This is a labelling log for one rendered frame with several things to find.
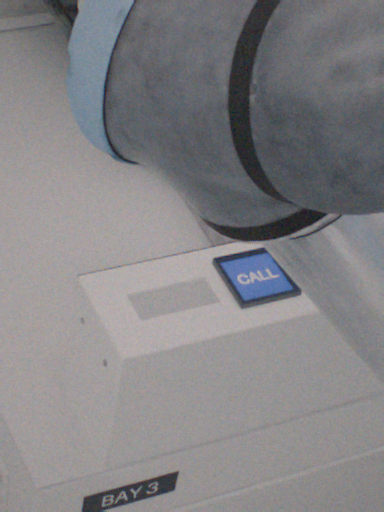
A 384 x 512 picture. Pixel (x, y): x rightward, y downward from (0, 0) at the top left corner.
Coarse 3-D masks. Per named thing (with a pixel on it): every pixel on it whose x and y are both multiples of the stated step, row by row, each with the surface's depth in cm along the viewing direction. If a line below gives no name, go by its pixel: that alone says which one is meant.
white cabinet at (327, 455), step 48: (0, 432) 115; (288, 432) 119; (336, 432) 123; (0, 480) 118; (96, 480) 111; (144, 480) 114; (192, 480) 118; (240, 480) 121; (288, 480) 125; (336, 480) 129
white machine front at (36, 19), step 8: (24, 16) 154; (32, 16) 155; (40, 16) 155; (48, 16) 156; (0, 24) 153; (8, 24) 154; (16, 24) 154; (24, 24) 155; (32, 24) 155; (40, 24) 156
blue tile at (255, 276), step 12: (228, 264) 110; (240, 264) 110; (252, 264) 110; (264, 264) 110; (228, 276) 109; (240, 276) 109; (252, 276) 109; (264, 276) 109; (276, 276) 109; (240, 288) 108; (252, 288) 108; (264, 288) 108; (276, 288) 108; (288, 288) 109
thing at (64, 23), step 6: (42, 0) 147; (48, 0) 146; (54, 0) 146; (48, 6) 145; (54, 6) 145; (54, 12) 144; (54, 18) 144; (60, 18) 143; (66, 18) 143; (60, 24) 143; (66, 24) 143; (72, 24) 143; (66, 30) 142; (66, 36) 142
